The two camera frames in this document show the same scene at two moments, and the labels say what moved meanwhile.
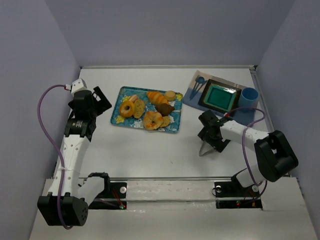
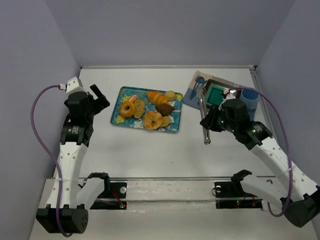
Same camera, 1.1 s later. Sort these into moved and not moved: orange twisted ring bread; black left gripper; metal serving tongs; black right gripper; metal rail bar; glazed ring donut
Moved: metal serving tongs; black right gripper
Not moved: glazed ring donut; orange twisted ring bread; black left gripper; metal rail bar
